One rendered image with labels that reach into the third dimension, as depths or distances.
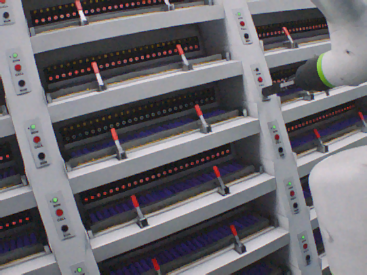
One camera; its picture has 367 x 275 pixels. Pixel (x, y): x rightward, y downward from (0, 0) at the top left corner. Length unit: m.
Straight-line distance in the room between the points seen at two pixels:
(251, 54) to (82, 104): 0.56
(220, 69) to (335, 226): 0.75
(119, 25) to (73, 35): 0.14
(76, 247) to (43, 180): 0.19
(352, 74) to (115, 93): 0.60
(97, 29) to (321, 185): 0.76
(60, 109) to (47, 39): 0.19
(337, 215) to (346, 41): 0.49
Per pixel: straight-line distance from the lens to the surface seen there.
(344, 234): 0.49
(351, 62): 0.86
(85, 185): 0.97
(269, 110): 1.19
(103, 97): 0.99
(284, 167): 1.21
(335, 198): 0.48
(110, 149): 1.04
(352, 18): 0.88
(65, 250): 0.97
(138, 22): 1.08
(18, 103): 0.97
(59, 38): 1.02
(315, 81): 0.95
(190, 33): 1.35
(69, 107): 0.97
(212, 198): 1.09
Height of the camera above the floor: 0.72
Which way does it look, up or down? 1 degrees down
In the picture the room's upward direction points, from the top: 17 degrees counter-clockwise
